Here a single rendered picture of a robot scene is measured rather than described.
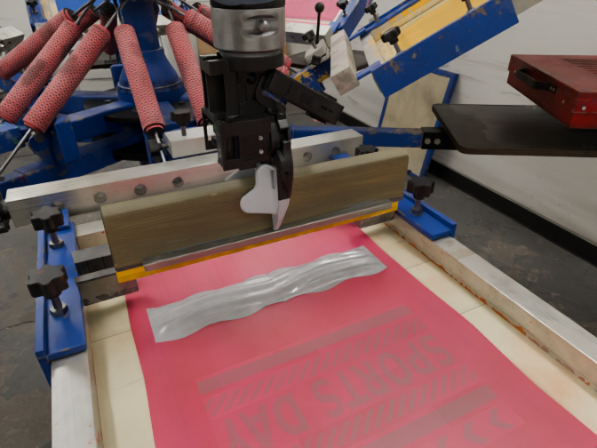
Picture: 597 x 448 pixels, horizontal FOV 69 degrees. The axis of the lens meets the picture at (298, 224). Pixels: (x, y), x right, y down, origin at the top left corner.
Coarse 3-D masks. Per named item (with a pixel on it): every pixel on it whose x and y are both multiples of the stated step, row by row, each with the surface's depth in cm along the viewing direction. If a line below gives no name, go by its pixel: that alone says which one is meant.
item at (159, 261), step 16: (352, 208) 61; (368, 208) 61; (384, 208) 62; (288, 224) 57; (304, 224) 57; (320, 224) 58; (224, 240) 54; (240, 240) 54; (256, 240) 55; (160, 256) 51; (176, 256) 51; (192, 256) 52
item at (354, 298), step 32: (352, 224) 80; (256, 256) 72; (288, 256) 72; (320, 256) 72; (384, 256) 72; (352, 288) 65; (384, 288) 65; (416, 288) 65; (320, 320) 59; (352, 320) 59; (448, 320) 59; (480, 352) 54; (512, 384) 50; (544, 416) 47
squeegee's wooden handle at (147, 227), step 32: (352, 160) 59; (384, 160) 60; (192, 192) 50; (224, 192) 51; (320, 192) 57; (352, 192) 60; (384, 192) 62; (128, 224) 47; (160, 224) 49; (192, 224) 51; (224, 224) 53; (256, 224) 55; (128, 256) 49
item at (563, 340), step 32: (96, 224) 74; (448, 256) 67; (480, 288) 62; (512, 288) 59; (512, 320) 58; (544, 320) 54; (576, 352) 51; (64, 384) 46; (64, 416) 43; (96, 416) 44
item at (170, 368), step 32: (224, 256) 72; (160, 288) 65; (192, 288) 65; (256, 320) 59; (288, 320) 59; (160, 352) 54; (192, 352) 54; (224, 352) 54; (256, 352) 54; (160, 384) 50; (192, 384) 50; (160, 416) 47; (192, 416) 47
